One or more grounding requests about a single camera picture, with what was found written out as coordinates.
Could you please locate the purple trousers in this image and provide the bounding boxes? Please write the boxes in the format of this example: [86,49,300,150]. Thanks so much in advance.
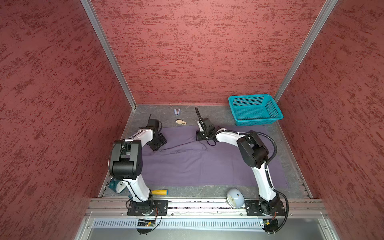
[140,125,289,188]

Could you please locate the teal plastic basket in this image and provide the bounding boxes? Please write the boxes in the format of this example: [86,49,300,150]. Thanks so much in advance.
[228,94,284,126]

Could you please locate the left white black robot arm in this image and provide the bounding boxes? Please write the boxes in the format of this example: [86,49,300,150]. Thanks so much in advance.
[109,118,167,216]

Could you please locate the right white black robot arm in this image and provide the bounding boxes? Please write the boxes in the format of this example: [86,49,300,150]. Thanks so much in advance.
[195,108,281,216]

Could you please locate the small tan wooden object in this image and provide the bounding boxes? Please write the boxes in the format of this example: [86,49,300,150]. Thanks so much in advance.
[176,120,187,126]

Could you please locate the small blue grey clip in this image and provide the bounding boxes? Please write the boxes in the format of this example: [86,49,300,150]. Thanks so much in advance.
[174,109,181,116]

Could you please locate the teal white round object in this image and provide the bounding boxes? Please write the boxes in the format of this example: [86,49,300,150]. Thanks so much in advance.
[108,178,127,194]

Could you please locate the white dome object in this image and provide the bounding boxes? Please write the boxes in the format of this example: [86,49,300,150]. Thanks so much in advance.
[226,188,245,209]

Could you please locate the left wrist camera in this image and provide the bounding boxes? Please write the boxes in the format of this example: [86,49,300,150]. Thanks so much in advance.
[147,115,163,133]

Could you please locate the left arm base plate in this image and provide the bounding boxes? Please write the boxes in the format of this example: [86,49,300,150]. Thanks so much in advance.
[126,200,169,217]

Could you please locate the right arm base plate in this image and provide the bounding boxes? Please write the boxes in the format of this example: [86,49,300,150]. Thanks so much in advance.
[245,200,286,217]

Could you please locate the perforated cable tray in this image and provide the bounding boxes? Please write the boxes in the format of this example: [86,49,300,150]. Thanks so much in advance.
[92,218,264,232]

